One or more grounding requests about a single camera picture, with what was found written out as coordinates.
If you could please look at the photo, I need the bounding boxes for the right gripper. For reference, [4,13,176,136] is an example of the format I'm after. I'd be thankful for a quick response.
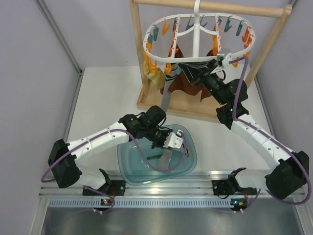
[180,59,228,105]

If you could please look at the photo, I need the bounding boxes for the yellow sock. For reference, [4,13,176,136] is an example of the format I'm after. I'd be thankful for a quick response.
[143,61,155,80]
[147,68,166,90]

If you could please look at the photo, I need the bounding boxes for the white round clip hanger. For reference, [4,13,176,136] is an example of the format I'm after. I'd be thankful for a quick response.
[142,0,256,74]

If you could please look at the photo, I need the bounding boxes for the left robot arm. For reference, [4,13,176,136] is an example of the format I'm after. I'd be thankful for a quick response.
[47,106,175,194]

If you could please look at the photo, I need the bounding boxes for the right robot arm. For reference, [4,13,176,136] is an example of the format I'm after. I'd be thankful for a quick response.
[179,57,312,202]

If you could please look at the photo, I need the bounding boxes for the dark clip in tub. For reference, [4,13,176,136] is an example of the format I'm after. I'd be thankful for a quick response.
[147,155,162,161]

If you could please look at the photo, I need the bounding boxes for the right brown sock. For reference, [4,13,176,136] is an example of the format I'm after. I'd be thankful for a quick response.
[200,49,213,102]

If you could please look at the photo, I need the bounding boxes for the teal plastic tub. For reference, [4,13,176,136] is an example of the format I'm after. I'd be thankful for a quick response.
[117,124,198,186]

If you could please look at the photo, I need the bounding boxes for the wooden hanging rack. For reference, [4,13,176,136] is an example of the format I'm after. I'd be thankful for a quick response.
[130,0,292,121]

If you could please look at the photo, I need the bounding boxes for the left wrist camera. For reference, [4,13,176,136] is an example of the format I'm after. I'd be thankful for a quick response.
[162,130,183,149]

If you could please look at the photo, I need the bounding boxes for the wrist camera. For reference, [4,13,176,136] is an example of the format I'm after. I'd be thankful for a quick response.
[162,130,183,149]
[217,52,232,68]

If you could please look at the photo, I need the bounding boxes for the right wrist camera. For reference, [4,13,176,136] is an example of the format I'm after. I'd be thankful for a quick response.
[217,52,232,68]

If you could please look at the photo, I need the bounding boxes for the aluminium mounting rail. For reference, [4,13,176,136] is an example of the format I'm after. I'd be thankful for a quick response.
[39,168,306,196]

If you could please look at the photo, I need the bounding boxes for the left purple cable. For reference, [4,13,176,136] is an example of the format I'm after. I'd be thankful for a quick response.
[41,128,189,213]

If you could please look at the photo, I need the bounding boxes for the purple cable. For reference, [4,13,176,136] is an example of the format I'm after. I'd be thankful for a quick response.
[41,128,189,213]
[228,56,310,213]

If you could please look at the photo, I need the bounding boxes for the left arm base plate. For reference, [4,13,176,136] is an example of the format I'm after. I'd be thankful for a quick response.
[82,180,126,196]

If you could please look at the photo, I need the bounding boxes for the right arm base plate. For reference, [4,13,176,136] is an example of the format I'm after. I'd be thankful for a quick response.
[212,179,244,196]

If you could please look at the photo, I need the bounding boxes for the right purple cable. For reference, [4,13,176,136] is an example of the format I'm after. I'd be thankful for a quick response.
[228,56,310,213]

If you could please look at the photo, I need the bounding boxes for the slotted cable duct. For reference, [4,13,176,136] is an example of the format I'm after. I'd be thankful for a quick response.
[49,198,245,208]

